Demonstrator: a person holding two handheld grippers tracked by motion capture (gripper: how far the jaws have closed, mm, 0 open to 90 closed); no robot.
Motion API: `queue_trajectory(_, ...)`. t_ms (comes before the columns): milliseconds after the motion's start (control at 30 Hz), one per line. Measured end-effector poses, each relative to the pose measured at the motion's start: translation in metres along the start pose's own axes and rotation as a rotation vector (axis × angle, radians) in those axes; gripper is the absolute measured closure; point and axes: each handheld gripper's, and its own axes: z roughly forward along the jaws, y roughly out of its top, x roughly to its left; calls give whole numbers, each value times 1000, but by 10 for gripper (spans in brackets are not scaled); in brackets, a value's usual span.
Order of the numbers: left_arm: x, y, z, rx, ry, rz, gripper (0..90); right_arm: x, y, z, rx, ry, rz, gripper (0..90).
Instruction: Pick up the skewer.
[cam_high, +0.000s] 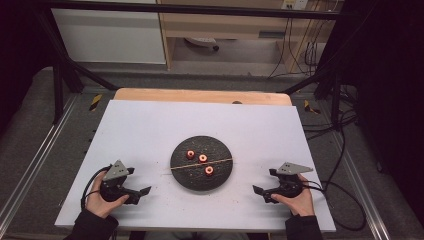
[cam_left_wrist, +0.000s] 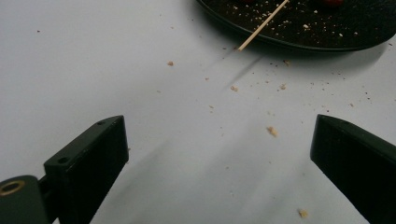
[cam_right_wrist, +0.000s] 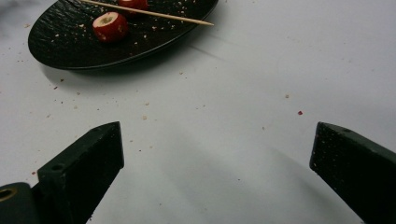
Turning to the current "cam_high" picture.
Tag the light wooden desk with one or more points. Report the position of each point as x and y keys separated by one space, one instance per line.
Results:
x=226 y=25

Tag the aluminium rail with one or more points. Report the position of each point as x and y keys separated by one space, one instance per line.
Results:
x=363 y=196
x=43 y=146

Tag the black metal crossbar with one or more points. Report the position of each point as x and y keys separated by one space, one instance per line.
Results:
x=186 y=9

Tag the black speckled round plate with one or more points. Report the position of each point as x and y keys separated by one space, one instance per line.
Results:
x=195 y=180

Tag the person's left hand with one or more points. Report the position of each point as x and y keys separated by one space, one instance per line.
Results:
x=96 y=201

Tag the person's right hand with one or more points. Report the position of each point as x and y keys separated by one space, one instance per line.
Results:
x=303 y=203

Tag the white power strip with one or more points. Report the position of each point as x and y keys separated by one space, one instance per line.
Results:
x=200 y=41

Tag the white board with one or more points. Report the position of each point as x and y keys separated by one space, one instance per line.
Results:
x=143 y=126

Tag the thin wooden skewer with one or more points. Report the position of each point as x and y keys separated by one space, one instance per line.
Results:
x=220 y=161

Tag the white wall socket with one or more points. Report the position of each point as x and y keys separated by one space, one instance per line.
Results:
x=295 y=4

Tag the black metal stand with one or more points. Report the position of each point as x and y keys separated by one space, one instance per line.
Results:
x=58 y=90
x=335 y=100

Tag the dark curtain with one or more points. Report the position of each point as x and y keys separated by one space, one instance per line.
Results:
x=390 y=83
x=20 y=50

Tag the white cabinet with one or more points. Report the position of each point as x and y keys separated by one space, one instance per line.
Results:
x=110 y=36

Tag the yellow black tape strip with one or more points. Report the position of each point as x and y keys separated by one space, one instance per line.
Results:
x=95 y=102
x=310 y=107

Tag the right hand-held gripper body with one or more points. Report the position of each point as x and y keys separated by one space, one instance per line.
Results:
x=291 y=168

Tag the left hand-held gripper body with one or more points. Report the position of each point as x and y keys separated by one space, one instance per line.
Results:
x=115 y=171

